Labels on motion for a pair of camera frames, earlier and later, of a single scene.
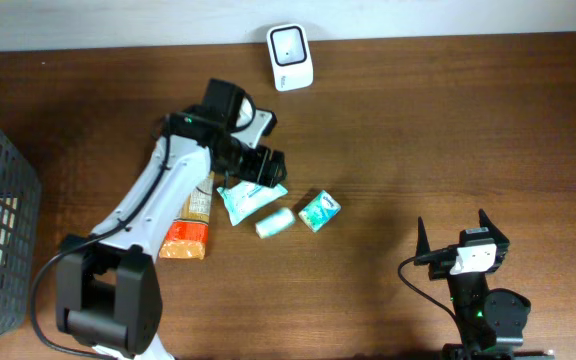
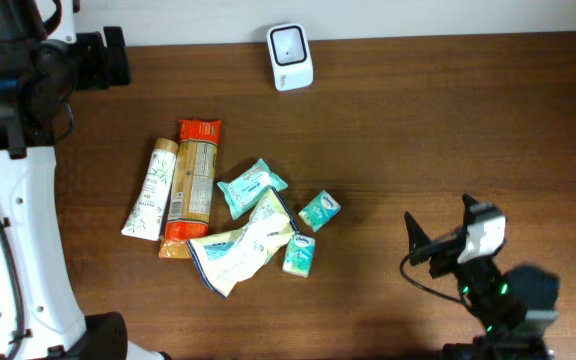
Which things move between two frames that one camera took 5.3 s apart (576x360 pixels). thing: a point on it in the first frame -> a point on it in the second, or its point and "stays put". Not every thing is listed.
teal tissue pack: [275, 224] -> [298, 255]
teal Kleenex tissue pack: [319, 211] stays put
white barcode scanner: [290, 57] stays put
